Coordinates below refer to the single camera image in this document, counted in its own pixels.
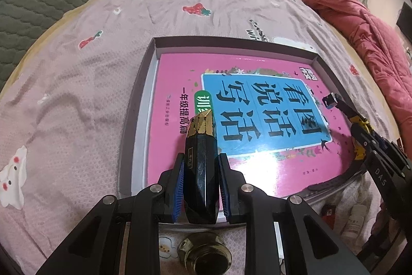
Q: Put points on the grey cardboard box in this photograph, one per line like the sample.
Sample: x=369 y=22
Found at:
x=135 y=120

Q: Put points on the red lighter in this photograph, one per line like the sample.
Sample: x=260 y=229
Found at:
x=329 y=211

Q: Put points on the small white bottle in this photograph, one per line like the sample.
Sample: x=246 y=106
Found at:
x=354 y=220

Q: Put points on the black television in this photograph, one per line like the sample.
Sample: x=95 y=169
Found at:
x=405 y=20

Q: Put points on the pink printed bedsheet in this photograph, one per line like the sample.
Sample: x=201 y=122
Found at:
x=80 y=101

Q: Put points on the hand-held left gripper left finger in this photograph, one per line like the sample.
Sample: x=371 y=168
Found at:
x=177 y=191

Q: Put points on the pink quilt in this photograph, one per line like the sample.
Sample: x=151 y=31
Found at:
x=354 y=20

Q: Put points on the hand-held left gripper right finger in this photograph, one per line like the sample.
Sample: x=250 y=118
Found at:
x=225 y=194

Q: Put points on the pink book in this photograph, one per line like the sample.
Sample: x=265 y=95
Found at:
x=180 y=75

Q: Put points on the black and gold faceted bottle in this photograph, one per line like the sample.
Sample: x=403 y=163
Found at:
x=201 y=172

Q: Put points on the yellow black tape measure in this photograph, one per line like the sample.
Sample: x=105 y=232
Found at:
x=361 y=139

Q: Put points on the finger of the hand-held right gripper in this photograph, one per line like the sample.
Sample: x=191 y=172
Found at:
x=381 y=172
x=384 y=142

